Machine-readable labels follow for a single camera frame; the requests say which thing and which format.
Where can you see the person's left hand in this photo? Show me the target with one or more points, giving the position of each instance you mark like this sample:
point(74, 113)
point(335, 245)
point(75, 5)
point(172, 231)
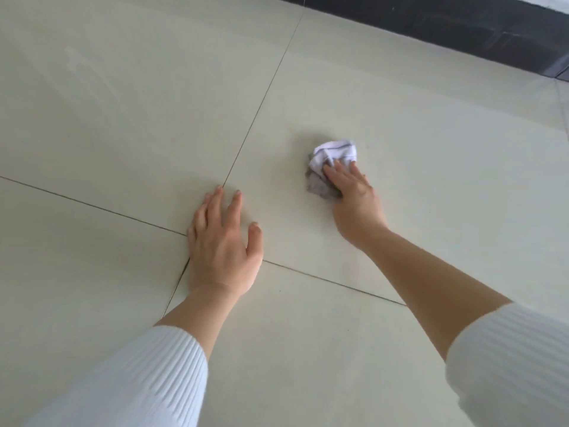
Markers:
point(222, 253)

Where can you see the person's right hand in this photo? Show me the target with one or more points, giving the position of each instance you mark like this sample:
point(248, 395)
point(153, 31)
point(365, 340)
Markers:
point(358, 204)

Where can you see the grey wiping rag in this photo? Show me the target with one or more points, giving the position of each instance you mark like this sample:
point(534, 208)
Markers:
point(333, 148)

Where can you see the person's left forearm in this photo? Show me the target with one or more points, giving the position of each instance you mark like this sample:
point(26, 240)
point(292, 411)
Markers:
point(142, 369)

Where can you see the person's right forearm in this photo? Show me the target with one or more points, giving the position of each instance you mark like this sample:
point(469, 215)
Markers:
point(466, 306)

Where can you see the black baseboard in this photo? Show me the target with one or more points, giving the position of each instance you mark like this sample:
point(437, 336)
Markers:
point(444, 26)

